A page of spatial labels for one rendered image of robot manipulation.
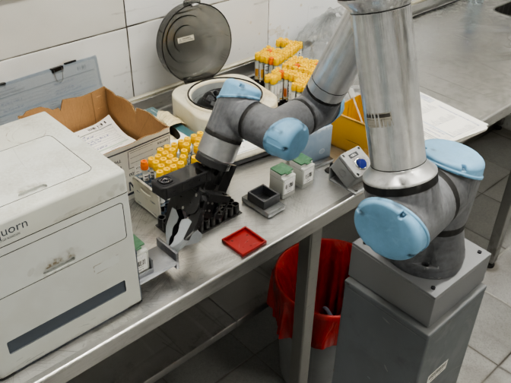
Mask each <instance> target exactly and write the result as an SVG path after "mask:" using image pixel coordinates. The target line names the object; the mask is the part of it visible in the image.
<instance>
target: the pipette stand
mask: <svg viewBox="0 0 511 383"><path fill-rule="evenodd" d="M332 126H333V125H331V124H330V125H327V126H324V127H323V128H321V129H319V130H318V131H315V132H313V133H312V134H311V135H309V139H308V142H307V145H306V147H305V149H304V150H303V152H301V153H302V154H305V155H307V156H308V157H310V158H312V159H313V163H314V164H315V168H317V167H319V166H323V165H325V164H327V163H330V162H333V160H334V159H333V158H331V157H330V149H331V141H332Z"/></svg>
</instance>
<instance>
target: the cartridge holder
mask: <svg viewBox="0 0 511 383"><path fill-rule="evenodd" d="M279 198H280V194H279V193H277V192H276V191H274V190H272V189H271V188H269V187H268V186H266V185H264V184H262V185H260V186H258V187H256V188H254V189H252V190H250V191H248V194H246V195H244V196H242V201H243V202H244V203H246V204H248V205H249V206H250V207H252V208H253V209H255V210H257V211H258V212H259V213H260V214H263V215H264V216H266V217H267V218H269V217H272V216H274V215H275V214H277V213H279V212H281V211H282V210H284V209H285V204H283V203H282V202H280V201H279Z"/></svg>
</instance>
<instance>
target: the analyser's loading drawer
mask: <svg viewBox="0 0 511 383"><path fill-rule="evenodd" d="M156 240H157V246H155V247H153V248H151V249H149V250H148V259H149V266H150V269H149V270H147V271H145V272H144V273H142V274H139V277H140V284H143V283H145V282H147V281H149V280H150V279H152V278H154V277H156V276H157V275H159V274H162V273H163V272H164V271H167V270H169V269H171V268H172V267H175V269H177V270H178V269H179V253H178V252H177V251H176V250H174V249H173V248H172V247H170V246H169V245H168V244H167V243H165V241H163V240H162V239H161V238H160V237H157V238H156Z"/></svg>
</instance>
